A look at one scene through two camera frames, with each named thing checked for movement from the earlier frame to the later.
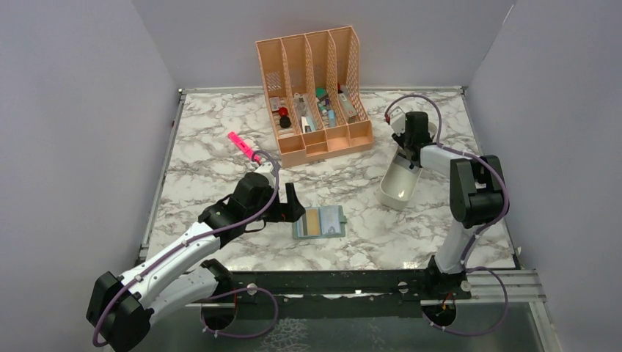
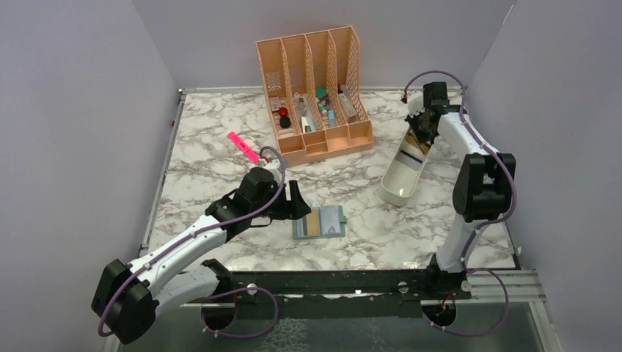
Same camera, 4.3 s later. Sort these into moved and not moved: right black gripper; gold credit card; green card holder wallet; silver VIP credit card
Moved: right black gripper
Not moved: green card holder wallet; silver VIP credit card; gold credit card
